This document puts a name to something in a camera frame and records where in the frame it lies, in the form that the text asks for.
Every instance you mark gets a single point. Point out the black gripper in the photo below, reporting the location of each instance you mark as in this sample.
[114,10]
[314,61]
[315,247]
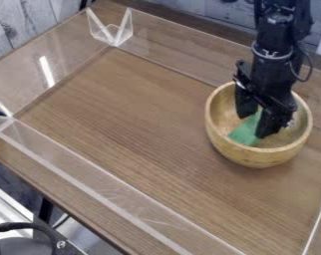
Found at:
[263,83]

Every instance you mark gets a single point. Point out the green rectangular block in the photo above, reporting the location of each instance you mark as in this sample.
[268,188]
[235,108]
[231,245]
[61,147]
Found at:
[243,134]

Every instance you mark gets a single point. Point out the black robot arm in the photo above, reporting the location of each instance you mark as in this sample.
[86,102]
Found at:
[283,22]

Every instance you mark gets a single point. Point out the black table leg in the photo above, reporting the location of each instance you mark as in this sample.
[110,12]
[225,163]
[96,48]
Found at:
[45,210]

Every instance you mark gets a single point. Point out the clear acrylic corner bracket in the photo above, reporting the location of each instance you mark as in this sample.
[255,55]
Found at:
[110,34]

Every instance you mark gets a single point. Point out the clear acrylic tray wall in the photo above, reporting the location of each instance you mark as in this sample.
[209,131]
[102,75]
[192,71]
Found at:
[139,224]

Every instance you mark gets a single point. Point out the grey metal bracket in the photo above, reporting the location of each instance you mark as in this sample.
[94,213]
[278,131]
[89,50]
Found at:
[49,242]

